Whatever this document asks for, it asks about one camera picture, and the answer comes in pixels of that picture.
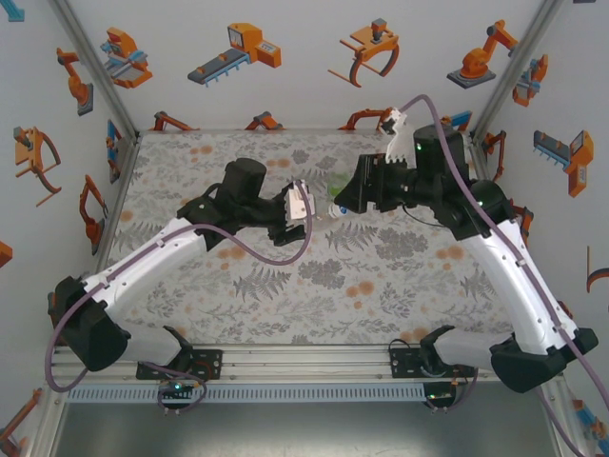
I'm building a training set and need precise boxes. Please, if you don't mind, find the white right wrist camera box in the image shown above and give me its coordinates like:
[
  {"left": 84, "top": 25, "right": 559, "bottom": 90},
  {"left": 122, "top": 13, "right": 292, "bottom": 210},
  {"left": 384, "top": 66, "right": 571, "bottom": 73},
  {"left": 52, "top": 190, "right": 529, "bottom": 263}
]
[{"left": 378, "top": 107, "right": 421, "bottom": 169}]

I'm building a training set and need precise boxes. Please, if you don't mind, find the grey metal sheet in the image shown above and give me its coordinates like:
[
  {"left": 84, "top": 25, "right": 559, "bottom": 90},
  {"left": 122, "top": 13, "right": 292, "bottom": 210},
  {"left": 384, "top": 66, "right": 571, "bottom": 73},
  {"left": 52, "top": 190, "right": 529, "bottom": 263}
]
[{"left": 47, "top": 402, "right": 572, "bottom": 457}]

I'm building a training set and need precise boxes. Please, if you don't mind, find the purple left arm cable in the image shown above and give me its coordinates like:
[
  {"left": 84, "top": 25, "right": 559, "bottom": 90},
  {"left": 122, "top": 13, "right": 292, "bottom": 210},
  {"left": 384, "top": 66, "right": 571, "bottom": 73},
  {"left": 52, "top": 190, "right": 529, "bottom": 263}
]
[{"left": 45, "top": 178, "right": 316, "bottom": 418}]

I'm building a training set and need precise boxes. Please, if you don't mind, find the aluminium frame leg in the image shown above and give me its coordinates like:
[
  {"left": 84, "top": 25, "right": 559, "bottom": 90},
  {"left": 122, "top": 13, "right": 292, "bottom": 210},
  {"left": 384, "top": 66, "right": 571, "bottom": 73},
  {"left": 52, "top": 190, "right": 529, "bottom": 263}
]
[
  {"left": 26, "top": 384, "right": 66, "bottom": 457},
  {"left": 541, "top": 380, "right": 589, "bottom": 457}
]

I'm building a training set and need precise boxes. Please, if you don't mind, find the aluminium corner post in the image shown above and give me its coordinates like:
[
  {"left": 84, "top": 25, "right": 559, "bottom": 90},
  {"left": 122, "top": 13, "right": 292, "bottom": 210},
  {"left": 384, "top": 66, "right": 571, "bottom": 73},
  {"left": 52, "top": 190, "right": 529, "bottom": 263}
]
[
  {"left": 47, "top": 0, "right": 144, "bottom": 144},
  {"left": 468, "top": 0, "right": 565, "bottom": 142}
]

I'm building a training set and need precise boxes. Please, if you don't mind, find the aluminium side rail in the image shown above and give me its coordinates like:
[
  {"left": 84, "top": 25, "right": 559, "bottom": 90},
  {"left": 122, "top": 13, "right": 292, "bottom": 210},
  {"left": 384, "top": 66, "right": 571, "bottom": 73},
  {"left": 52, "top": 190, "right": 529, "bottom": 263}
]
[
  {"left": 89, "top": 132, "right": 143, "bottom": 277},
  {"left": 468, "top": 134, "right": 481, "bottom": 182}
]

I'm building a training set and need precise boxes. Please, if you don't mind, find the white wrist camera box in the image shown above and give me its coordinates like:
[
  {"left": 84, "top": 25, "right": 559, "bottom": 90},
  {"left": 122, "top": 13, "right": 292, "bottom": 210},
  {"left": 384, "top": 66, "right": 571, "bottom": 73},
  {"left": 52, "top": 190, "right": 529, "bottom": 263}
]
[
  {"left": 284, "top": 179, "right": 317, "bottom": 226},
  {"left": 378, "top": 107, "right": 421, "bottom": 169}
]

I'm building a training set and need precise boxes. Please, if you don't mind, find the clear bottle green label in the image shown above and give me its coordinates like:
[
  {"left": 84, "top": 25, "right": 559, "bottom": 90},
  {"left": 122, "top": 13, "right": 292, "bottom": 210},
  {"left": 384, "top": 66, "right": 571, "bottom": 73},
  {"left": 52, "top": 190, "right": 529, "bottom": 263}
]
[{"left": 319, "top": 171, "right": 356, "bottom": 225}]

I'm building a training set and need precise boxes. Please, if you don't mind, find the thin aluminium rear rail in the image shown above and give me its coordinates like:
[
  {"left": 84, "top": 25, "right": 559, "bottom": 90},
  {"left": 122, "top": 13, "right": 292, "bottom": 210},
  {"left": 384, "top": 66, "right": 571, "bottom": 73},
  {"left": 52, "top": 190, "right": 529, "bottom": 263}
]
[{"left": 137, "top": 127, "right": 473, "bottom": 136}]

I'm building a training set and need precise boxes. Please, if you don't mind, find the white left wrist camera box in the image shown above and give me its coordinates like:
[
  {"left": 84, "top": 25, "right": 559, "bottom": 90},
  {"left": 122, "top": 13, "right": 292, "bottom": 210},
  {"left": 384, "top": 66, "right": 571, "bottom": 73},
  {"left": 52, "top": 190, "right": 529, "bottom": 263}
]
[{"left": 284, "top": 179, "right": 317, "bottom": 226}]

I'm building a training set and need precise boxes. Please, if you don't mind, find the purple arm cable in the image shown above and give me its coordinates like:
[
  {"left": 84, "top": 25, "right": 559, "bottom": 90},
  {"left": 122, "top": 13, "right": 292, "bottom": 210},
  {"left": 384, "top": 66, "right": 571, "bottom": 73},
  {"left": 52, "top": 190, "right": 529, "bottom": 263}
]
[
  {"left": 399, "top": 93, "right": 600, "bottom": 457},
  {"left": 45, "top": 178, "right": 316, "bottom": 418}
]

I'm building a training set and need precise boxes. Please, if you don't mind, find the slotted grey cable tray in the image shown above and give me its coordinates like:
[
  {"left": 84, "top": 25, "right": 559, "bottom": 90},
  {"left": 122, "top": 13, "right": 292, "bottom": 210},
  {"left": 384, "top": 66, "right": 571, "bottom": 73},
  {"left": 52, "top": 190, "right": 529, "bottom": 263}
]
[{"left": 64, "top": 384, "right": 425, "bottom": 404}]

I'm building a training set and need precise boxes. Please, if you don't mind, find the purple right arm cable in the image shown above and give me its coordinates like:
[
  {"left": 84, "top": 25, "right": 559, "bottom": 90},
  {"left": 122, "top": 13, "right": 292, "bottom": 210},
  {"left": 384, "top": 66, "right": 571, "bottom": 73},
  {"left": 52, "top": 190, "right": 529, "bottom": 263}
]
[{"left": 399, "top": 93, "right": 600, "bottom": 457}]

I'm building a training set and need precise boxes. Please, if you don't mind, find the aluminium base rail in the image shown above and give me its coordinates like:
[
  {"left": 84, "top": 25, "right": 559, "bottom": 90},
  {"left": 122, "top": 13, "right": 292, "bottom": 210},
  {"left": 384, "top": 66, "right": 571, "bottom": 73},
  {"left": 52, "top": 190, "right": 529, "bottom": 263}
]
[{"left": 45, "top": 343, "right": 565, "bottom": 382}]

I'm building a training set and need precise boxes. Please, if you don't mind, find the floral patterned table cover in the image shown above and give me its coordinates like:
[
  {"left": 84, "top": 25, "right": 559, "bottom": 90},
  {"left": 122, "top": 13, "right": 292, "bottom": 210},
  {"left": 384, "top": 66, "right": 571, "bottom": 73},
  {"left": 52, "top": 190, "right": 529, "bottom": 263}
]
[{"left": 97, "top": 130, "right": 530, "bottom": 347}]

